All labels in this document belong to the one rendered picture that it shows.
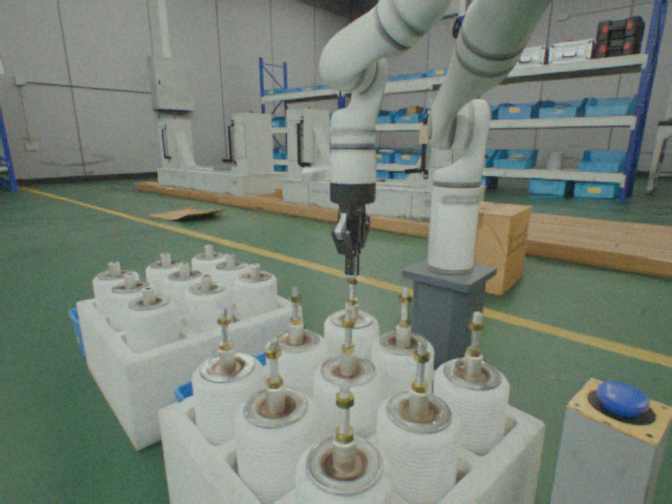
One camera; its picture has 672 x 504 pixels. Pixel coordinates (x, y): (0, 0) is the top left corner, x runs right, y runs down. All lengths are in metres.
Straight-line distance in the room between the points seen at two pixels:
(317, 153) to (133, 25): 4.75
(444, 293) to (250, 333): 0.41
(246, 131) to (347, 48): 3.21
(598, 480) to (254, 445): 0.34
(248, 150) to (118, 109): 3.66
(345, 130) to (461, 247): 0.34
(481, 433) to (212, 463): 0.34
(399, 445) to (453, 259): 0.43
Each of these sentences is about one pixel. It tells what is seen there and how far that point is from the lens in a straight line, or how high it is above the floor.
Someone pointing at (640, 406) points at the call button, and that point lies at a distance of 0.47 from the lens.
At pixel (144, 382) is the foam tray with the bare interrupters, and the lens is 0.85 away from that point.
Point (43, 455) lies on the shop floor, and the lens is 0.99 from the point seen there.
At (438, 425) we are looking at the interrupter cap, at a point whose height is 0.25.
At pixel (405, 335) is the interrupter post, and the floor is 0.27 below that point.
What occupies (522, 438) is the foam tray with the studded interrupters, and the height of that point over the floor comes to 0.18.
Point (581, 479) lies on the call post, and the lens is 0.50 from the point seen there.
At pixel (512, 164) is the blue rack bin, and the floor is 0.31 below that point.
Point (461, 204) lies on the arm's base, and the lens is 0.81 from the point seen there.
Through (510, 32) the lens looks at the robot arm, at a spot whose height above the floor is 0.68.
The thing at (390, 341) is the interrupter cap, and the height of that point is 0.25.
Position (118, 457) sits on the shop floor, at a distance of 0.92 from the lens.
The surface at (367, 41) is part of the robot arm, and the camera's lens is 0.61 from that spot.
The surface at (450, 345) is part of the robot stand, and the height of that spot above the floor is 0.16.
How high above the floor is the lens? 0.55
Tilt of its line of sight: 15 degrees down
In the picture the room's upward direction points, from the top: straight up
